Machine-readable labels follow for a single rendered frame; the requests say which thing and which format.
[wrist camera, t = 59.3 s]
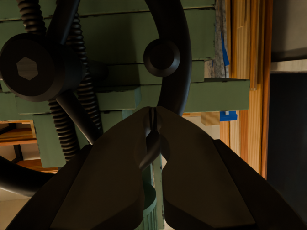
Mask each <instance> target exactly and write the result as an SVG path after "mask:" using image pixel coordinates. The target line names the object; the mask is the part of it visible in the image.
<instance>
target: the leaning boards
mask: <svg viewBox="0 0 307 230"><path fill-rule="evenodd" d="M225 12H226V30H227V48H228V60H229V63H230V64H229V65H228V74H229V78H236V79H249V80H250V92H249V109H248V110H238V111H236V114H237V115H238V117H237V120H232V121H220V140H221V141H222V142H224V143H225V144H226V145H227V146H228V147H229V148H230V149H232V150H233V151H234V152H235V153H236V154H237V155H238V156H240V157H241V158H242V159H243V160H244V161H245V162H246V163H248V164H249V165H250V166H251V167H252V168H253V169H254V170H255V171H256V172H257V173H259V174H260V175H261V176H262V177H263V178H264V179H265V180H267V154H268V128H269V103H270V65H271V39H272V14H273V0H225Z"/></svg>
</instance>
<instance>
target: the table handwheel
mask: <svg viewBox="0 0 307 230"><path fill-rule="evenodd" d="M145 2H146V4H147V6H148V8H149V10H150V12H151V14H152V17H153V19H154V22H155V25H156V27H157V30H158V34H159V38H165V39H168V40H170V41H172V42H173V43H174V44H175V45H176V46H177V47H178V49H179V52H180V63H179V65H178V68H177V69H176V70H175V71H174V72H173V73H172V74H171V75H169V76H166V77H163V78H162V86H161V91H160V96H159V100H158V104H157V106H162V107H164V108H166V109H168V110H170V111H172V112H174V113H176V114H177V115H179V116H181V117H182V115H183V113H184V110H185V106H186V102H187V99H188V94H189V90H190V84H191V71H192V54H191V40H190V34H189V28H188V25H187V20H186V16H185V13H184V9H183V6H182V4H181V1H180V0H145ZM79 3H80V0H59V1H58V4H57V6H56V9H55V12H54V14H53V17H52V19H51V22H50V24H49V27H48V30H47V32H46V35H45V37H43V36H40V35H37V34H33V33H22V34H18V35H15V36H13V37H11V38H10V39H9V40H8V41H7V42H6V43H5V44H4V45H3V47H2V49H1V52H0V80H3V81H4V83H5V84H6V86H7V87H8V88H9V90H10V91H11V92H13V93H14V94H15V95H16V96H18V97H20V98H22V99H24V100H27V101H31V102H43V101H47V100H51V99H56V100H57V102H58V103H59V104H60V105H61V107H62V108H63V109H64V111H65V112H66V113H67V114H68V116H69V117H70V118H71V119H72V121H73V122H74V123H75V124H76V125H77V127H78V128H79V129H80V130H81V132H82V133H83V134H84V136H85V137H86V138H87V140H88V141H89V142H90V144H91V145H92V144H93V143H94V142H95V141H96V140H97V139H98V138H99V137H101V136H102V135H103V134H102V133H101V131H100V130H99V129H98V128H97V126H96V125H95V123H94V122H93V120H92V119H91V118H90V116H89V115H88V113H87V112H86V110H85V109H84V107H83V106H82V104H81V103H80V102H79V100H78V99H77V97H76V96H75V94H74V93H73V92H74V91H75V90H76V89H77V88H78V86H79V84H80V82H81V81H82V79H83V78H84V77H85V76H86V75H85V73H86V72H87V69H86V68H85V67H86V65H84V64H83V63H82V61H81V60H80V59H79V57H78V55H77V54H76V53H75V51H74V50H73V49H72V48H70V47H69V46H68V45H66V41H67V38H68V35H69V32H70V29H71V26H72V24H73V21H74V17H75V14H76V12H77V9H78V6H79ZM87 61H88V62H89V64H88V66H89V67H90V69H89V71H90V72H91V74H90V76H91V77H92V79H91V81H93V82H96V81H102V80H105V79H106V78H107V77H108V74H109V70H108V67H107V66H106V65H105V64H104V63H103V62H99V61H94V60H89V59H87ZM146 146H147V155H146V156H145V158H144V159H143V160H142V161H141V163H140V165H139V168H140V170H141V172H142V171H143V170H144V169H146V168H147V167H148V166H149V165H150V164H151V163H152V162H153V161H154V160H155V159H156V158H157V157H158V156H159V154H160V153H161V149H160V134H159V133H158V131H156V130H155V122H154V119H153V131H150V133H149V134H148V135H147V137H146ZM54 175H55V173H47V172H40V171H36V170H32V169H29V168H26V167H23V166H20V165H18V164H15V163H13V162H11V161H9V160H7V159H6V158H4V157H2V156H1V155H0V188H1V189H3V190H6V191H9V192H12V193H16V194H19V195H23V196H27V197H32V196H33V195H34V194H35V193H36V192H37V191H38V190H39V189H40V188H41V187H42V186H43V185H44V184H45V183H46V182H47V181H48V180H49V179H50V178H51V177H52V176H54Z"/></svg>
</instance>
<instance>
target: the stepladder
mask: <svg viewBox="0 0 307 230"><path fill-rule="evenodd" d="M218 5H219V7H218ZM215 9H216V30H215V58H214V59H213V60H210V61H207V68H208V76H209V78H229V74H228V65H229V64H230V63H229V60H228V48H227V30H226V12H225V0H218V2H217V0H216V6H215ZM237 117H238V115H237V114H236V111H220V121H232V120H237Z"/></svg>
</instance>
